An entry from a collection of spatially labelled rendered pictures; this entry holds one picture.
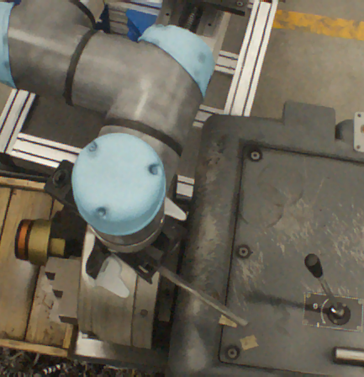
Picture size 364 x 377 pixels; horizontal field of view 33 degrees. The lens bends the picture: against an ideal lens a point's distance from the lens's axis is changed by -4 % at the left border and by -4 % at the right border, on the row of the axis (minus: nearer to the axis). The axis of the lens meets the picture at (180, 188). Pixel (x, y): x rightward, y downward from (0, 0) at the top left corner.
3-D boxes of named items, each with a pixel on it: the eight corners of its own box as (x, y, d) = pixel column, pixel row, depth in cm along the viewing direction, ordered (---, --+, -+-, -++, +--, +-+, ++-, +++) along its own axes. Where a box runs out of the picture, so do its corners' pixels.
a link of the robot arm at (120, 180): (182, 139, 50) (144, 239, 48) (181, 177, 60) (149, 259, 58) (92, 108, 50) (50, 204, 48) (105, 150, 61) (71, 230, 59)
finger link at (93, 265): (88, 287, 75) (108, 243, 69) (78, 279, 75) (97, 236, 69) (109, 265, 79) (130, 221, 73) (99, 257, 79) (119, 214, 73)
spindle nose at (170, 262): (188, 219, 124) (192, 193, 103) (173, 324, 118) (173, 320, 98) (173, 217, 124) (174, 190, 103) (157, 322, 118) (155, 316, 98)
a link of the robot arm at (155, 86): (106, -1, 55) (57, 103, 52) (223, 34, 54) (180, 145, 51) (115, 39, 63) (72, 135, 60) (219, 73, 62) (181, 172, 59)
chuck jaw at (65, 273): (108, 264, 107) (97, 329, 102) (110, 274, 112) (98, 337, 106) (48, 254, 108) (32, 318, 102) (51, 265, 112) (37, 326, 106)
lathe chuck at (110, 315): (160, 195, 130) (157, 146, 100) (137, 346, 122) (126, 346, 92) (118, 188, 130) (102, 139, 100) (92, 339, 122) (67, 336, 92)
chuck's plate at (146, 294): (176, 198, 130) (179, 150, 100) (154, 348, 122) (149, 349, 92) (160, 195, 130) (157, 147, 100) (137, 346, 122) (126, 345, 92)
